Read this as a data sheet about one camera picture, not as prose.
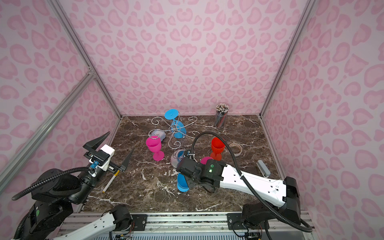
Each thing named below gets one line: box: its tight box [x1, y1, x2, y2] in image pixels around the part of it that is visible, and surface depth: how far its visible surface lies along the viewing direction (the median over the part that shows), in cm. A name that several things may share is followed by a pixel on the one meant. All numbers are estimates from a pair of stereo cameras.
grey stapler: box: [256, 160, 271, 178], surface depth 91 cm
